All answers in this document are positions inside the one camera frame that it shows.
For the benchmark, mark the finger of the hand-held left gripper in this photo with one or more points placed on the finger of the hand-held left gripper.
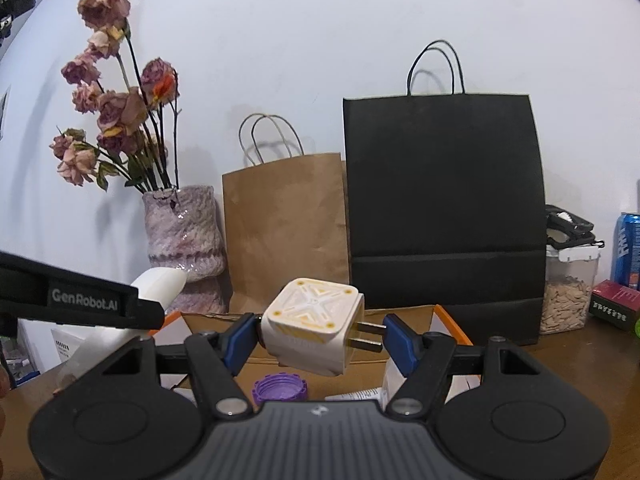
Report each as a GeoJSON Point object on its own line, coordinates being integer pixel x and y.
{"type": "Point", "coordinates": [149, 314]}

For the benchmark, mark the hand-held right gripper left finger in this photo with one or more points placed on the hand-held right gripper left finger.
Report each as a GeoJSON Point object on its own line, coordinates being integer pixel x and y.
{"type": "Point", "coordinates": [240, 344]}

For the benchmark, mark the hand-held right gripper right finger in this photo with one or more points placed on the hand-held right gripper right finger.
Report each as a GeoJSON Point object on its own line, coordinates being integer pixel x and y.
{"type": "Point", "coordinates": [400, 344]}

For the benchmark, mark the white tube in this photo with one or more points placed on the white tube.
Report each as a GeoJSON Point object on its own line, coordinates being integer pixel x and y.
{"type": "Point", "coordinates": [160, 285]}

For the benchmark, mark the red cardboard box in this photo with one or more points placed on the red cardboard box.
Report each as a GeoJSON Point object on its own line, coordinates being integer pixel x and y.
{"type": "Point", "coordinates": [270, 327]}

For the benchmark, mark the purple bottle cap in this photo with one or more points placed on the purple bottle cap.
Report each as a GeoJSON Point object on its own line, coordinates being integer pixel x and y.
{"type": "Point", "coordinates": [280, 387]}

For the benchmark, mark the white spray bottle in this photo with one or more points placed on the white spray bottle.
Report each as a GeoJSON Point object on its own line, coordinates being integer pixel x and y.
{"type": "Point", "coordinates": [355, 395]}

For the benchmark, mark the white square charger plug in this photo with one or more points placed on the white square charger plug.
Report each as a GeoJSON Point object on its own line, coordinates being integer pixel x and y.
{"type": "Point", "coordinates": [310, 325]}

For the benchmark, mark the white panel board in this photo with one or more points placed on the white panel board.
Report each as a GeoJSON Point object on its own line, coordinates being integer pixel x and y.
{"type": "Point", "coordinates": [67, 345]}

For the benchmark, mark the cluttered storage rack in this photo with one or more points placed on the cluttered storage rack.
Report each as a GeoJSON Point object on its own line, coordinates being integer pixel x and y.
{"type": "Point", "coordinates": [20, 365]}

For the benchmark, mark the mottled pink ceramic vase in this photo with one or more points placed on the mottled pink ceramic vase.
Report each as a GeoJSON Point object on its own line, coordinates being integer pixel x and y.
{"type": "Point", "coordinates": [182, 240]}

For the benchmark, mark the brown paper bag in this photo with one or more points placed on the brown paper bag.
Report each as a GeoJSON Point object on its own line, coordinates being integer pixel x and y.
{"type": "Point", "coordinates": [285, 230]}

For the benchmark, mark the black paper bag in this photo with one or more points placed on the black paper bag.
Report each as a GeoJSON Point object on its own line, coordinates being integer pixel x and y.
{"type": "Point", "coordinates": [445, 200]}

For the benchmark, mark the clear container with seeds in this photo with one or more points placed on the clear container with seeds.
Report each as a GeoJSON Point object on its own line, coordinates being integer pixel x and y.
{"type": "Point", "coordinates": [567, 300]}

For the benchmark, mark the dried pink roses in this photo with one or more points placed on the dried pink roses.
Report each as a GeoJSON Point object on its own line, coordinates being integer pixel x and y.
{"type": "Point", "coordinates": [120, 110]}

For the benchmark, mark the small red box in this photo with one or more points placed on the small red box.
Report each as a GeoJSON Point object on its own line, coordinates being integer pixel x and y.
{"type": "Point", "coordinates": [615, 302]}

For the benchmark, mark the blue drink can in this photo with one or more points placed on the blue drink can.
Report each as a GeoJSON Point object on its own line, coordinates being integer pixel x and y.
{"type": "Point", "coordinates": [629, 250]}

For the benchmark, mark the wall poster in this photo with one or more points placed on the wall poster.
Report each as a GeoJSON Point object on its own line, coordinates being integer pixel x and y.
{"type": "Point", "coordinates": [4, 115]}

